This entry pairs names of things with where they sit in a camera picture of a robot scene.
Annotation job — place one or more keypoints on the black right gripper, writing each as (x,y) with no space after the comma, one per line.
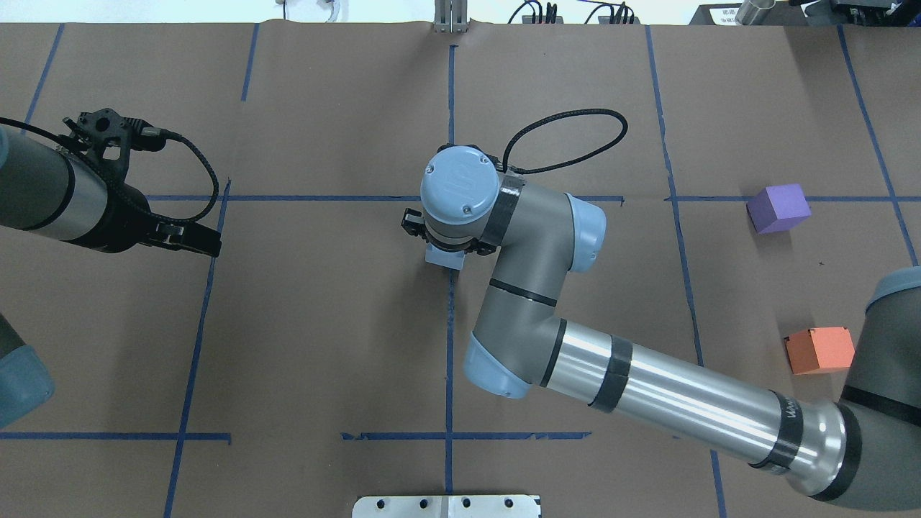
(411,221)

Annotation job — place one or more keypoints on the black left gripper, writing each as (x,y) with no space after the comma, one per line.
(124,221)

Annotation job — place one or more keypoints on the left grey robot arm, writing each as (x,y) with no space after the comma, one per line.
(36,181)

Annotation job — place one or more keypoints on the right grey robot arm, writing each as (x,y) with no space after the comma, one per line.
(860,452)

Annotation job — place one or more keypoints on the purple foam block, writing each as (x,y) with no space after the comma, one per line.
(778,208)

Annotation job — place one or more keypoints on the orange foam block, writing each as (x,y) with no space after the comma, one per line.
(820,350)

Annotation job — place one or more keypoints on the blue tape strip crosswise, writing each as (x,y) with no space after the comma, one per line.
(679,199)

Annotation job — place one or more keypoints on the blue tape strip left vertical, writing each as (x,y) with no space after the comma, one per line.
(183,435)

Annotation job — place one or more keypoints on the blue tape strip vertical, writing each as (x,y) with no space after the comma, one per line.
(672,191)
(183,435)

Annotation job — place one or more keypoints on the blue tape strip lengthwise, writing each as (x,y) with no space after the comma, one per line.
(450,314)

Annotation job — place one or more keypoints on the metal cylinder cup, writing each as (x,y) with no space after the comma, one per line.
(753,12)

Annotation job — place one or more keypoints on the blue tape strip right vertical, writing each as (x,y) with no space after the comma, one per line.
(672,191)

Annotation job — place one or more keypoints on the blue tape strip far right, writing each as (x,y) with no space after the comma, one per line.
(891,195)

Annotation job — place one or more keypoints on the metal bracket at table edge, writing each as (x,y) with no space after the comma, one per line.
(451,16)

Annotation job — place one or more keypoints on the metal base plate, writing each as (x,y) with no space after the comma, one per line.
(476,505)

